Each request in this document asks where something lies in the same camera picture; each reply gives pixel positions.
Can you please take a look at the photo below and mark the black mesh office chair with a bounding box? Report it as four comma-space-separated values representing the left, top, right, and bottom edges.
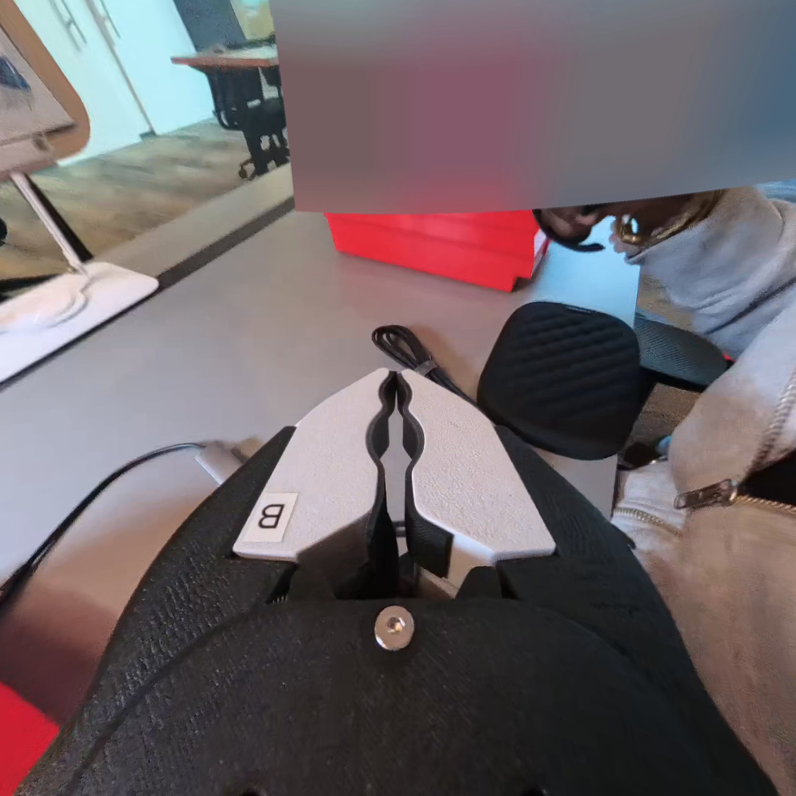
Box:
634, 313, 731, 389

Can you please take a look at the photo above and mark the grey usb hub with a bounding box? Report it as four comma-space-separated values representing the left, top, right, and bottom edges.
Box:
194, 437, 265, 485

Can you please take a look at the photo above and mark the red plastic bin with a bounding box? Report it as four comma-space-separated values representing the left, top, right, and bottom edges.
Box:
0, 681, 61, 796
323, 210, 551, 293

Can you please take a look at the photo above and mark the black hub cable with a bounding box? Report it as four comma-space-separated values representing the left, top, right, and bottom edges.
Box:
0, 442, 206, 607

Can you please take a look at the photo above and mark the white door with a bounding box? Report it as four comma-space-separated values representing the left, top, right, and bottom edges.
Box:
19, 0, 156, 134

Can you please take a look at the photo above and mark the wooden desk with black legs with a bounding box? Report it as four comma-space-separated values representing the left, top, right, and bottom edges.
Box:
171, 45, 290, 178

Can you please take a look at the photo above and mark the black wheeled office chair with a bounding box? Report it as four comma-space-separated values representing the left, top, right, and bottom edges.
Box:
236, 99, 292, 181

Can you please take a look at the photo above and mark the person in grey hoodie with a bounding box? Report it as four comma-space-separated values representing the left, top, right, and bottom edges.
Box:
612, 187, 796, 796

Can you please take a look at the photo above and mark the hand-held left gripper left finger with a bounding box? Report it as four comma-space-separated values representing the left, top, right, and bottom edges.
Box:
232, 367, 400, 599

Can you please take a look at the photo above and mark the dark screen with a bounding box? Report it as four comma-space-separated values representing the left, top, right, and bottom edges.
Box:
173, 0, 274, 52

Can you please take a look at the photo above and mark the black quilted pouch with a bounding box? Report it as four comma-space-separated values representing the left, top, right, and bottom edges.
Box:
477, 302, 641, 461

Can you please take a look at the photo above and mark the gold chain necklace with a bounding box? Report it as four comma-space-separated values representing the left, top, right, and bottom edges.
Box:
612, 189, 725, 246

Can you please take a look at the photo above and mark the white monitor stand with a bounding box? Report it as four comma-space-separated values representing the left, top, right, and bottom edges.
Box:
0, 0, 160, 383

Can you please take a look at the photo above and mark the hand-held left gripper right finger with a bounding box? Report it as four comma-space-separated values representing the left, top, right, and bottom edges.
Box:
397, 369, 557, 597

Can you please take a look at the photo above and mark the black usb-c cable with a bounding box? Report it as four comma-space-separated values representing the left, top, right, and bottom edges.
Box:
371, 325, 480, 405

